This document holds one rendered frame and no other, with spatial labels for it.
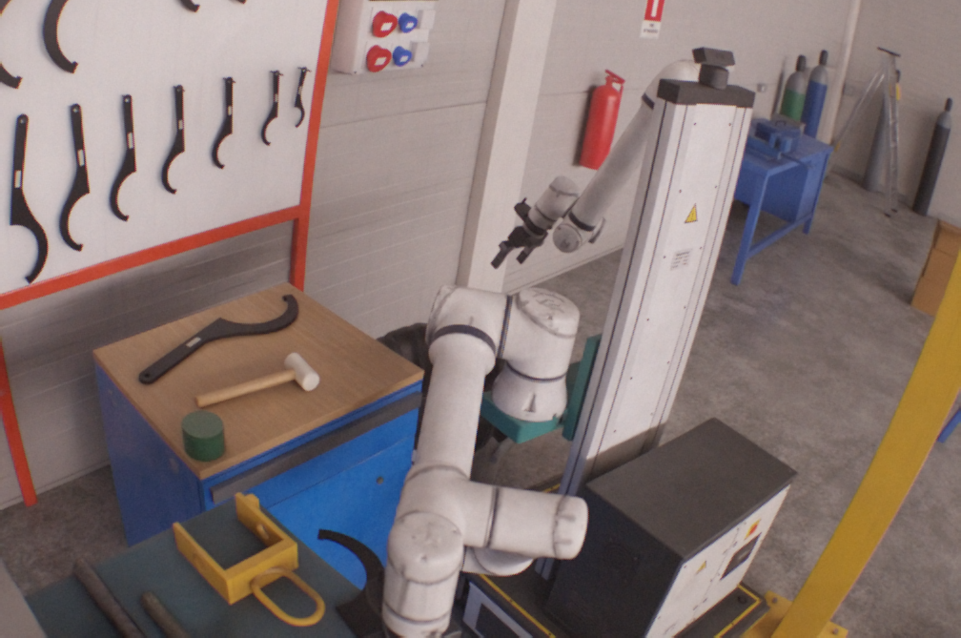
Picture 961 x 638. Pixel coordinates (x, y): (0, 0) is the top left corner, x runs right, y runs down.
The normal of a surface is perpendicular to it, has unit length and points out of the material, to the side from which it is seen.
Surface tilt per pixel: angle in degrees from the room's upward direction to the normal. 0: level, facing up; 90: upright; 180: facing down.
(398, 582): 90
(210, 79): 90
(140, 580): 0
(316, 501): 90
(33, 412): 90
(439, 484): 0
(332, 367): 0
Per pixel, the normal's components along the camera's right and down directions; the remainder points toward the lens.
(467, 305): 0.13, -0.71
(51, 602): 0.17, -0.88
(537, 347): -0.05, 0.44
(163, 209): 0.77, 0.40
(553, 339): 0.17, 0.47
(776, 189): -0.61, 0.26
